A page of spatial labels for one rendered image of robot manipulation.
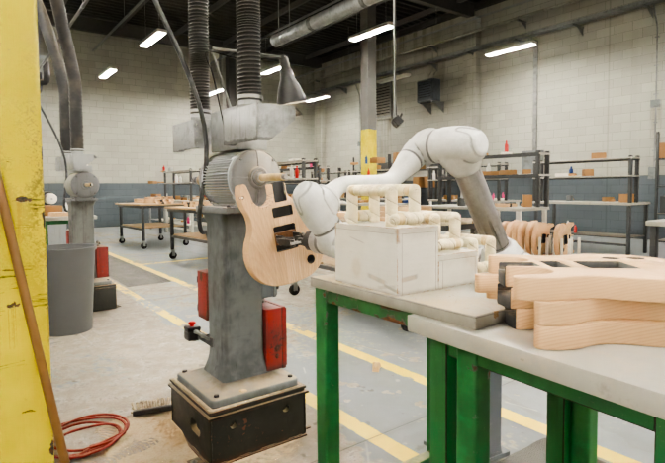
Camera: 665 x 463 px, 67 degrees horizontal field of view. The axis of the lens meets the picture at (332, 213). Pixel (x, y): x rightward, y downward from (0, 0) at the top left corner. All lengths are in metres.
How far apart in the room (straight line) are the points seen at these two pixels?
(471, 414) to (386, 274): 0.38
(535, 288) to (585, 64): 12.88
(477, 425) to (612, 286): 0.41
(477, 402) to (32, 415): 1.23
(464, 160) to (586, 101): 11.84
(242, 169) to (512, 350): 1.50
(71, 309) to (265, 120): 3.14
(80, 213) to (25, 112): 3.96
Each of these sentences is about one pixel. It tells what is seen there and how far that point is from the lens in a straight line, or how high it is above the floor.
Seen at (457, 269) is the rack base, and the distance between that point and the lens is 1.44.
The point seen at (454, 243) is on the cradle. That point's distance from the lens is 1.45.
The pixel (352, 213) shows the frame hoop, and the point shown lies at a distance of 1.43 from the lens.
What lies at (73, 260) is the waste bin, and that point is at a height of 0.62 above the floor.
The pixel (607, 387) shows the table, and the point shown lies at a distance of 0.96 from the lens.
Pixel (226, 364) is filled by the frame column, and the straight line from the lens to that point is 2.49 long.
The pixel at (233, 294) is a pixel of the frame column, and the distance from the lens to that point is 2.42.
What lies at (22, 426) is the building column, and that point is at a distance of 1.78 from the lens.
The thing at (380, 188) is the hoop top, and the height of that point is 1.20.
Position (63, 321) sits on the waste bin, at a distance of 4.76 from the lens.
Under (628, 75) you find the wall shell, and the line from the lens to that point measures 13.33.
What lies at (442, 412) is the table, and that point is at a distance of 1.28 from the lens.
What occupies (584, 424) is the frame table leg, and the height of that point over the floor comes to 0.54.
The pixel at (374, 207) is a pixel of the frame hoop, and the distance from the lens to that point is 1.48.
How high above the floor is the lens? 1.21
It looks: 3 degrees down
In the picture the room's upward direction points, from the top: 1 degrees counter-clockwise
